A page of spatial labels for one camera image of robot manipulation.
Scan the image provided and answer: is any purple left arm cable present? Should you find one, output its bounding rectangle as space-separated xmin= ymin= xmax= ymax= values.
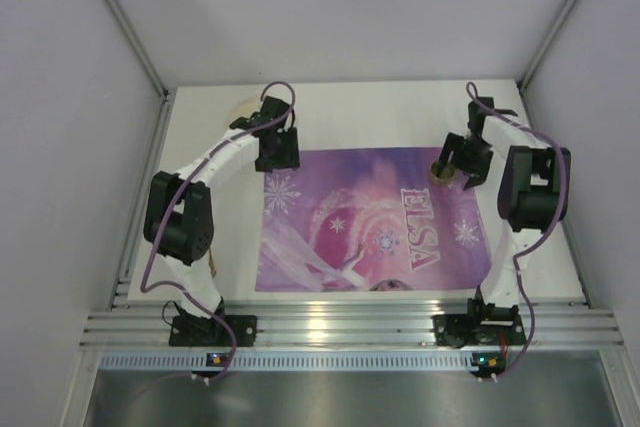
xmin=139 ymin=80 xmax=297 ymax=378

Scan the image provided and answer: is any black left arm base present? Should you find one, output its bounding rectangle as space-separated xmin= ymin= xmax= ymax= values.
xmin=168 ymin=314 xmax=258 ymax=347

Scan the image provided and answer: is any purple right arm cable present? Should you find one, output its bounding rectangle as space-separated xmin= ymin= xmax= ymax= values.
xmin=464 ymin=80 xmax=574 ymax=373

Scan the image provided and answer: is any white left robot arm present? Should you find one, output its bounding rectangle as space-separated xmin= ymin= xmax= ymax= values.
xmin=140 ymin=95 xmax=300 ymax=319

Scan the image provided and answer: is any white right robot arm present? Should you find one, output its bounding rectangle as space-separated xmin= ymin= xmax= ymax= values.
xmin=430 ymin=97 xmax=571 ymax=308

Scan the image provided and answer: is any cream round plate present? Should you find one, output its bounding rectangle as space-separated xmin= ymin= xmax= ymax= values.
xmin=226 ymin=97 xmax=261 ymax=125

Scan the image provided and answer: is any purple Elsa placemat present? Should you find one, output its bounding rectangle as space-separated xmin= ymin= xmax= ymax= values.
xmin=255 ymin=147 xmax=491 ymax=293

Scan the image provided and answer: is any gold spoon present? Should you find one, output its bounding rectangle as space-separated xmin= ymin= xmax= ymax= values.
xmin=208 ymin=248 xmax=217 ymax=279

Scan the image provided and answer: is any aluminium mounting rail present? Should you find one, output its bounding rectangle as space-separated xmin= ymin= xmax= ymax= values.
xmin=80 ymin=299 xmax=624 ymax=350

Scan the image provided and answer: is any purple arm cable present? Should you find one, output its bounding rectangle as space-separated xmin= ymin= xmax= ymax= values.
xmin=464 ymin=80 xmax=574 ymax=373
xmin=139 ymin=80 xmax=297 ymax=378

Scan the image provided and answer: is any small metal cup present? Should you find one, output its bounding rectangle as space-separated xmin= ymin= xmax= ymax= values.
xmin=429 ymin=160 xmax=456 ymax=185

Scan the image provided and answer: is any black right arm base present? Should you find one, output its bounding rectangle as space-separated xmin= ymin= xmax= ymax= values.
xmin=433 ymin=314 xmax=526 ymax=349

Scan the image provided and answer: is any white slotted cable duct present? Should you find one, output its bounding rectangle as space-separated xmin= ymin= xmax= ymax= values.
xmin=99 ymin=351 xmax=503 ymax=372

